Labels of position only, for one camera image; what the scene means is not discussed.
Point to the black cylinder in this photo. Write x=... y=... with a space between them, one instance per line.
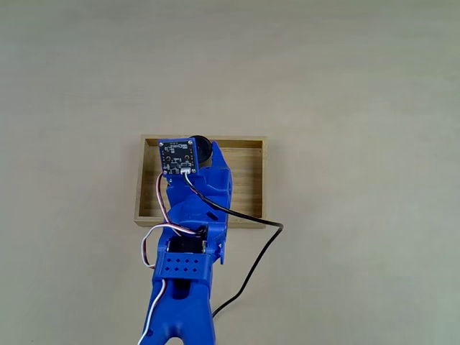
x=203 y=149

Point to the wooden box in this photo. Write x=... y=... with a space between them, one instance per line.
x=248 y=179

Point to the camera circuit board blue frame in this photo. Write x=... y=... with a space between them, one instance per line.
x=178 y=157

